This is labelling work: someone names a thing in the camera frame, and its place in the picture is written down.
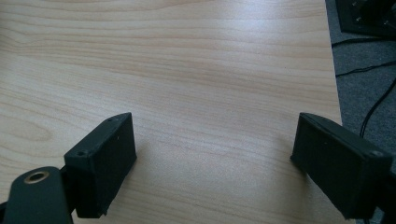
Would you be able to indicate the black floor stand base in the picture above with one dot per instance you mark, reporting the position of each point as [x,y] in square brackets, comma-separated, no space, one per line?
[367,17]

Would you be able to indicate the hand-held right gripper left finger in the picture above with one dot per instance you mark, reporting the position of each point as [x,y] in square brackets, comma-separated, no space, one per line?
[99,165]

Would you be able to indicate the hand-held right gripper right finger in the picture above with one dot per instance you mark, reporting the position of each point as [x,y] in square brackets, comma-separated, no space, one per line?
[339,161]

